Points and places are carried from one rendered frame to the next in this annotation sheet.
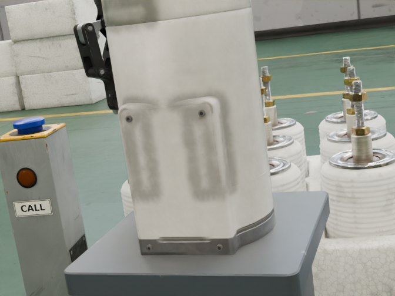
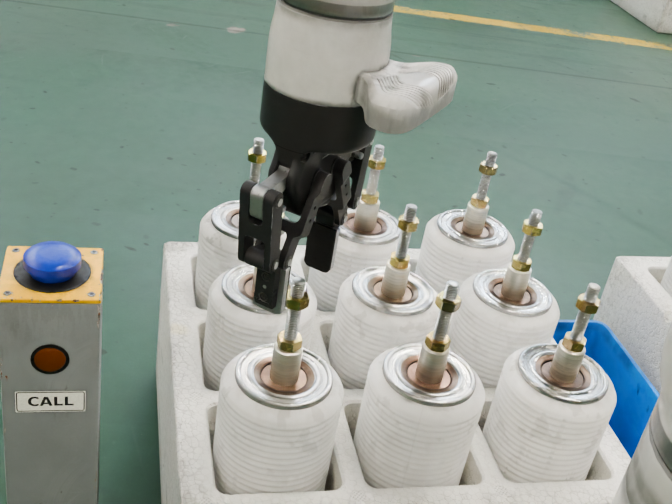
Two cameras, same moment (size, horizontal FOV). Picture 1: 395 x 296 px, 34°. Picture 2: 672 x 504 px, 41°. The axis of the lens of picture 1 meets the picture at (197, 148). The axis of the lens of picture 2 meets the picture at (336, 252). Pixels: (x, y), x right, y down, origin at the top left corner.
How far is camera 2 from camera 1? 0.45 m
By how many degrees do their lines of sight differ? 31
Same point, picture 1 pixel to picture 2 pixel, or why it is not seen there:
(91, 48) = (272, 233)
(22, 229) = (23, 429)
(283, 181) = (475, 412)
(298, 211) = not seen: outside the picture
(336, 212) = (523, 445)
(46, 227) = (69, 427)
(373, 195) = (582, 438)
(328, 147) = (483, 313)
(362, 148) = (572, 368)
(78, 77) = not seen: outside the picture
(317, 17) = not seen: outside the picture
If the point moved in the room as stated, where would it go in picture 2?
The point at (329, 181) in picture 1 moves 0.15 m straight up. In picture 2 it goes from (527, 409) to (581, 251)
